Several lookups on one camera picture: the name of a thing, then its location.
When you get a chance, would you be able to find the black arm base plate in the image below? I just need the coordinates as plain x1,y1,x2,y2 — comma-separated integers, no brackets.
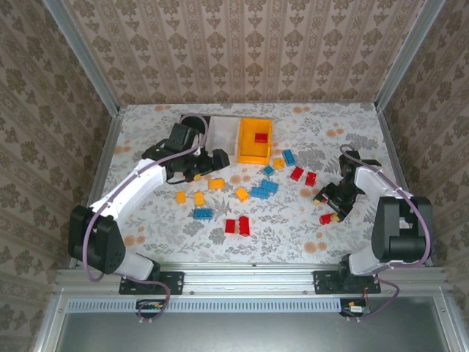
313,270,382,295
119,271,184,296

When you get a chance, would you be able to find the aluminium frame post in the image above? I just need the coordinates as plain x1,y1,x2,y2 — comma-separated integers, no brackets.
42,0,122,115
374,0,446,111

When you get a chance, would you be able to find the floral table cover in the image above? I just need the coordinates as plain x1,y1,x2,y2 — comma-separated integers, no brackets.
73,103,422,265

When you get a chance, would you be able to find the grey metal panel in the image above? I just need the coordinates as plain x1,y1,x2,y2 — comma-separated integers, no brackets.
54,312,451,352

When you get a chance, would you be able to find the small connector board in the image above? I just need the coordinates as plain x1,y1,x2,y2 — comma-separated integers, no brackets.
136,298,166,319
340,298,371,318

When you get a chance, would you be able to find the white plastic bin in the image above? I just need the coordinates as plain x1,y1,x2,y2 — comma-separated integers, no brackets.
207,115,243,157

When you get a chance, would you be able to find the yellow plastic bin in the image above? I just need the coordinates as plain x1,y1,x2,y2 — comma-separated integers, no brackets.
236,117,274,166

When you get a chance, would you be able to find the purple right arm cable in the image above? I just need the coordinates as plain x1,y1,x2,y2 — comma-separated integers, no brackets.
339,144,432,323

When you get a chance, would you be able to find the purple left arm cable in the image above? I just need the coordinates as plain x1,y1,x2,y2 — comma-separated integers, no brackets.
81,112,210,324

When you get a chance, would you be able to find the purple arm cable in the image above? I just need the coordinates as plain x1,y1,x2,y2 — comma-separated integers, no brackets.
339,144,432,323
81,112,210,324

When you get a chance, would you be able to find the aluminium side rail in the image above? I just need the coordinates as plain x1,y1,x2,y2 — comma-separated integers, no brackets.
377,106,435,267
67,108,128,268

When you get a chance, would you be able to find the black plastic bin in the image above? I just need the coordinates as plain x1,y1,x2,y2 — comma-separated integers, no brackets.
179,114,213,151

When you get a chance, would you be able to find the grey slotted cable duct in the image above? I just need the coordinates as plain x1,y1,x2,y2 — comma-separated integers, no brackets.
67,297,347,313

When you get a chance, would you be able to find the aluminium front rail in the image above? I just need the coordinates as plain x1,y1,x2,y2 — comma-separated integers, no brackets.
54,262,454,294

